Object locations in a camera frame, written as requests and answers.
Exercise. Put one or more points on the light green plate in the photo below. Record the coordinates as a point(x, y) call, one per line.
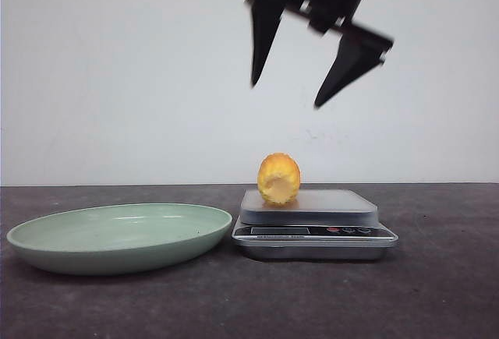
point(119, 239)

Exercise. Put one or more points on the silver digital kitchen scale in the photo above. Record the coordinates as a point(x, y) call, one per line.
point(320, 224)

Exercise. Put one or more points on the yellow corn cob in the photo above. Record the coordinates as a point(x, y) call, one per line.
point(278, 179)

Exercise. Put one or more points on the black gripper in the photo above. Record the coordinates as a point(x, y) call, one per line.
point(354, 58)

